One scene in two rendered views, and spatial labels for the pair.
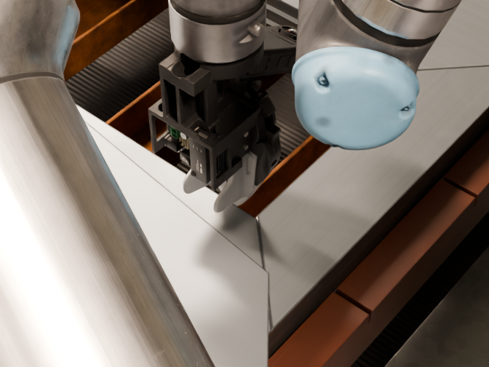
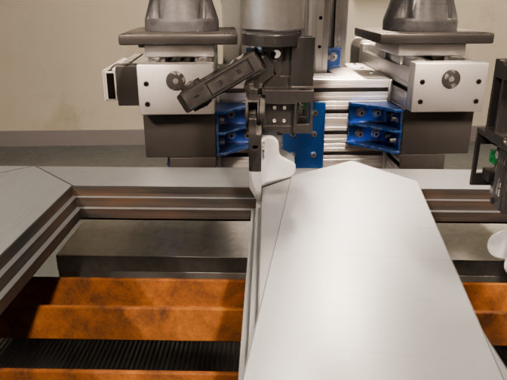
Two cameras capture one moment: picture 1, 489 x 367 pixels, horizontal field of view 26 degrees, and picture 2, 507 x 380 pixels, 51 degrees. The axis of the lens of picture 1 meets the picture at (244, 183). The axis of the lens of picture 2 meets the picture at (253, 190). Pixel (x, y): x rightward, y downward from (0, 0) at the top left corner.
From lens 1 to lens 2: 1.30 m
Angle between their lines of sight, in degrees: 98
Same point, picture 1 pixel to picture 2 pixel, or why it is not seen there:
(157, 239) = (321, 201)
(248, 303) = (315, 174)
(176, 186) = (275, 210)
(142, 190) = (296, 216)
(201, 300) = (334, 182)
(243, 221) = (268, 189)
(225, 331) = (339, 173)
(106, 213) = not seen: outside the picture
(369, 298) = not seen: hidden behind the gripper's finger
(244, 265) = (296, 180)
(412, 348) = (214, 254)
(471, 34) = (15, 181)
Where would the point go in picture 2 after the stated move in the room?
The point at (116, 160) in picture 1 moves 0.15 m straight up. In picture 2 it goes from (287, 232) to (290, 99)
